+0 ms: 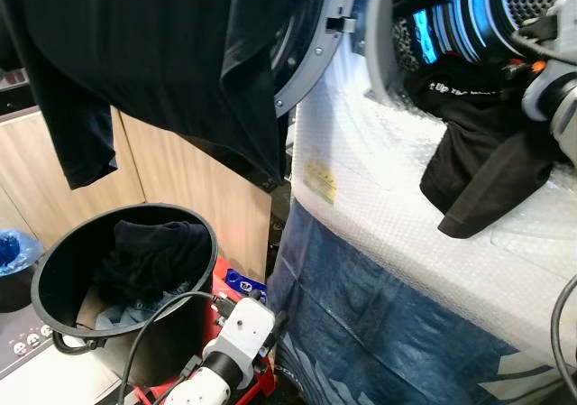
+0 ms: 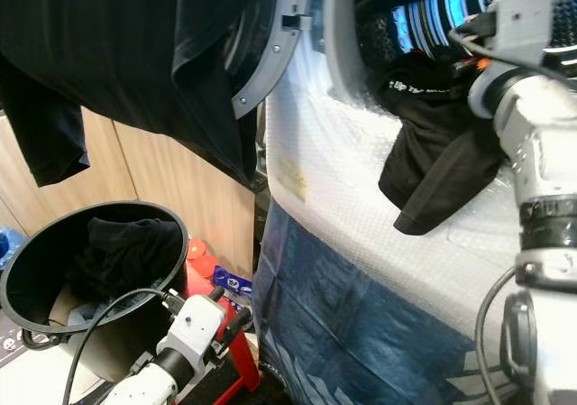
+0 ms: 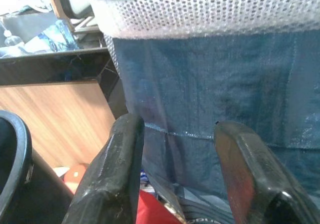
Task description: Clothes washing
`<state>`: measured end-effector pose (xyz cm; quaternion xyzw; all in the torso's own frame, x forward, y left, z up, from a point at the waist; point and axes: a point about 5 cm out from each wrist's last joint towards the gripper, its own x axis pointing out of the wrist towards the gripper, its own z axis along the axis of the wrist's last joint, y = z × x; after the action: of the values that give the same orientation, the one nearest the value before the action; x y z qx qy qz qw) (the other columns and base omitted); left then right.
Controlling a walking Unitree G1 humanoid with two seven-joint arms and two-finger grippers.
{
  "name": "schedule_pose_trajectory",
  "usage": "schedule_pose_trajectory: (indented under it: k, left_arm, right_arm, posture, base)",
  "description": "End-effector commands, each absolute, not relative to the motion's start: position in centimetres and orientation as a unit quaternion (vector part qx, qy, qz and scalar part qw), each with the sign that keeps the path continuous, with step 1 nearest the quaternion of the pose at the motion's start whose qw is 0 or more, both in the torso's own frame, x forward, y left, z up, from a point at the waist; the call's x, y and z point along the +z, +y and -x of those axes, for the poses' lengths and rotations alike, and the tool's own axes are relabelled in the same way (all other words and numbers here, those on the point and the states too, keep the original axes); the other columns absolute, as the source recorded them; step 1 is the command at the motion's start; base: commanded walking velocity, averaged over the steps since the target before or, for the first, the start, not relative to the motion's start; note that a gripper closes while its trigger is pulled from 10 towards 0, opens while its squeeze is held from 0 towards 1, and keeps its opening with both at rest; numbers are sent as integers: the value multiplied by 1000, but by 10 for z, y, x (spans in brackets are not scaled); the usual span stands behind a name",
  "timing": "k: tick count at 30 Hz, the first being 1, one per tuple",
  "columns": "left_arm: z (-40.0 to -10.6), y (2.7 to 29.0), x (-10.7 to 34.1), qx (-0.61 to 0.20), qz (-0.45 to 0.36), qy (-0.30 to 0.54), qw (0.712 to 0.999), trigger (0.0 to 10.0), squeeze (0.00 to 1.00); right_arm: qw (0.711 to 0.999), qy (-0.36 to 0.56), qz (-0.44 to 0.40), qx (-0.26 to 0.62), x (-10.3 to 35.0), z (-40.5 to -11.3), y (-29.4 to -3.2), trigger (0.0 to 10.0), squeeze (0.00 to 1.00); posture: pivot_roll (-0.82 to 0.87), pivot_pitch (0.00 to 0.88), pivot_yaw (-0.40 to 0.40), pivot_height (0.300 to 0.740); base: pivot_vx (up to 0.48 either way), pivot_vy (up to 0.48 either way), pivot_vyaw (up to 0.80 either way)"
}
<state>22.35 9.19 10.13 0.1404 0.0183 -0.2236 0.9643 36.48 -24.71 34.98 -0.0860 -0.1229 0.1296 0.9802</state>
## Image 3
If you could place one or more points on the black countertop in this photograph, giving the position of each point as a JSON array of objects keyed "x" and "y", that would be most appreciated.
[{"x": 50, "y": 67}]

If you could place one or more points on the blue woven tarp cover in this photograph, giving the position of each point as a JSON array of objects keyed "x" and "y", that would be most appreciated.
[{"x": 212, "y": 84}]

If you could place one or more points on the red plastic stool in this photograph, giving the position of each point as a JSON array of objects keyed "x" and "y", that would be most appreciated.
[{"x": 152, "y": 209}]

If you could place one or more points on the clear plastic bottle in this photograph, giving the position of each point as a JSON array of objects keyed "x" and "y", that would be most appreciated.
[{"x": 11, "y": 38}]

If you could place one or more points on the wooden frame board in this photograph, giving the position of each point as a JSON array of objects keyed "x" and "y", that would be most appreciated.
[{"x": 58, "y": 2}]

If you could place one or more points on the blue white packet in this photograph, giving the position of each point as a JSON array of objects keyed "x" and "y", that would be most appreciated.
[{"x": 144, "y": 176}]

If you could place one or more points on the white bubble wrap sheet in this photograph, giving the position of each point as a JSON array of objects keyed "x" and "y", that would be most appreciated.
[{"x": 200, "y": 12}]

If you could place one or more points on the black plastic bucket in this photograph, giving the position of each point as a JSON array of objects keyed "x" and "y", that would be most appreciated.
[{"x": 20, "y": 179}]

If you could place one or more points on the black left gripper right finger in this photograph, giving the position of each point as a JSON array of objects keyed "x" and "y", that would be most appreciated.
[{"x": 255, "y": 179}]

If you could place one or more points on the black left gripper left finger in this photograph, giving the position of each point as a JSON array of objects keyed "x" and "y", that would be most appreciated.
[{"x": 112, "y": 171}]

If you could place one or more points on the blue white patterned bag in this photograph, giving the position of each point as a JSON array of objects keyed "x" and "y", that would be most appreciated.
[{"x": 52, "y": 37}]

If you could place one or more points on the wooden cabinet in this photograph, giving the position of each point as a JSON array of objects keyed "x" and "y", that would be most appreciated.
[{"x": 57, "y": 114}]

